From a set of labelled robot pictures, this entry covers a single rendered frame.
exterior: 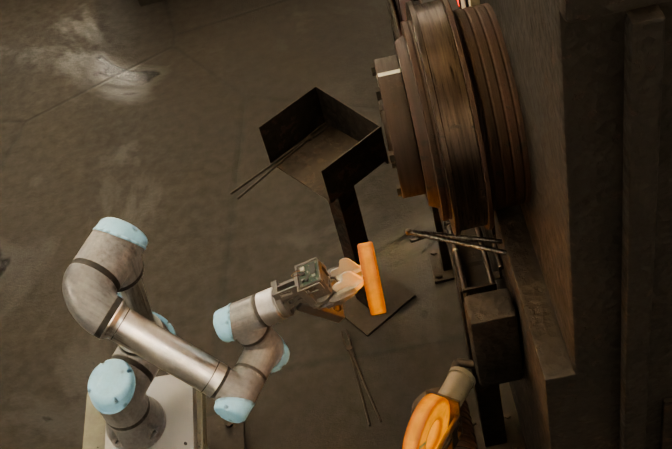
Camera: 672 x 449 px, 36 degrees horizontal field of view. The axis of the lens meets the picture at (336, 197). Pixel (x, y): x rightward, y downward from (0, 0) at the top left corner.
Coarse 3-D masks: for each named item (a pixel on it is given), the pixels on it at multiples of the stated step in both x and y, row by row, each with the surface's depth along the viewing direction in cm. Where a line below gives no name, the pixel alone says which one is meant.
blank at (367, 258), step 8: (360, 248) 214; (368, 248) 213; (360, 256) 212; (368, 256) 212; (360, 264) 211; (368, 264) 211; (376, 264) 211; (368, 272) 210; (376, 272) 210; (368, 280) 210; (376, 280) 210; (368, 288) 210; (376, 288) 210; (368, 296) 210; (376, 296) 211; (368, 304) 212; (376, 304) 212; (384, 304) 212; (376, 312) 214; (384, 312) 215
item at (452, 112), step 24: (432, 24) 188; (432, 48) 185; (456, 48) 184; (432, 72) 183; (456, 72) 182; (432, 96) 181; (456, 96) 182; (456, 120) 182; (456, 144) 182; (456, 168) 184; (480, 168) 184; (456, 192) 187; (480, 192) 188; (456, 216) 190; (480, 216) 194
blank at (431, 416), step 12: (432, 396) 202; (420, 408) 199; (432, 408) 199; (444, 408) 205; (420, 420) 197; (432, 420) 200; (444, 420) 206; (408, 432) 197; (420, 432) 196; (432, 432) 206; (444, 432) 208; (408, 444) 197; (420, 444) 197; (432, 444) 205
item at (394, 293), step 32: (320, 96) 281; (288, 128) 280; (320, 128) 288; (352, 128) 278; (288, 160) 281; (320, 160) 278; (352, 160) 263; (384, 160) 272; (320, 192) 268; (352, 192) 282; (352, 224) 289; (352, 256) 298; (384, 288) 319; (352, 320) 313; (384, 320) 311
